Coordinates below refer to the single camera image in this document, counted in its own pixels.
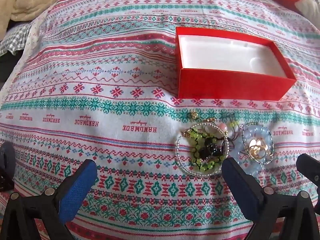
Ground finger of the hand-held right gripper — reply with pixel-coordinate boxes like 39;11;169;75
296;154;320;193

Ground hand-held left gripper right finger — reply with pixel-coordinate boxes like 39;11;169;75
221;157;320;240

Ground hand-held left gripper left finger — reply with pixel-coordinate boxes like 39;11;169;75
0;159;98;240

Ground gold rings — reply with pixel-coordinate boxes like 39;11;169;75
249;137;269;159

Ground small rhinestone bangle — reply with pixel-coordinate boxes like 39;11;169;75
242;122;274;165

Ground pale blue bead bracelet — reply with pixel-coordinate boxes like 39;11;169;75
229;125;273;178

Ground green bead bracelet black charm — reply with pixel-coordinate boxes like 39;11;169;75
186;120;240;172

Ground red cardboard box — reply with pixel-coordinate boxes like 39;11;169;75
175;27;297;102

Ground patterned red green cloth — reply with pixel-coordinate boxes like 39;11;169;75
0;0;320;240

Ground grey checked cloth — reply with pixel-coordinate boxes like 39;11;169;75
0;22;33;55

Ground beige fleece blanket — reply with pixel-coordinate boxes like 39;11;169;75
0;0;98;38

